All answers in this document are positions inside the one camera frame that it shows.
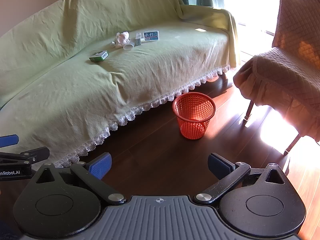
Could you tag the sofa with yellow-green cover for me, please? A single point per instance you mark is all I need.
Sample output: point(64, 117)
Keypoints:
point(75, 62)

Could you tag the orange plastic mesh basket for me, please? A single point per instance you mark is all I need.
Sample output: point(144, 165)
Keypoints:
point(195, 128)

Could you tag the chair with quilted tan cover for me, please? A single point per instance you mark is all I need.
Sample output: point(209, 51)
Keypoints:
point(287, 80)

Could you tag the window with dark frame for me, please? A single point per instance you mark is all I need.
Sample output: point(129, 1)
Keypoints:
point(257, 10)

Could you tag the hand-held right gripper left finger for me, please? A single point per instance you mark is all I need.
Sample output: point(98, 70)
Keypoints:
point(99, 167)

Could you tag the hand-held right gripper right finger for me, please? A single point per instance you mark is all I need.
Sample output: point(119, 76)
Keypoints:
point(219, 165)

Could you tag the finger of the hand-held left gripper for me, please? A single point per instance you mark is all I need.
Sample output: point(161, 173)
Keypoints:
point(8, 140)
point(30, 155)

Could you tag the small white box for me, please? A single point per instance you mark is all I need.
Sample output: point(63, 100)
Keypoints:
point(138, 38)

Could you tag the green and white box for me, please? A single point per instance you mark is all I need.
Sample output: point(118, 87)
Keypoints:
point(98, 56)

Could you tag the crumpled white tissue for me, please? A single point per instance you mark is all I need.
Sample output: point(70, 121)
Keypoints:
point(121, 38)

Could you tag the printed tissue packet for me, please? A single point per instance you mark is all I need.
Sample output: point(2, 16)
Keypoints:
point(151, 36)

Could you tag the white paper cup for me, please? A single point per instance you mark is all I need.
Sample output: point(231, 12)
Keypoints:
point(128, 47)

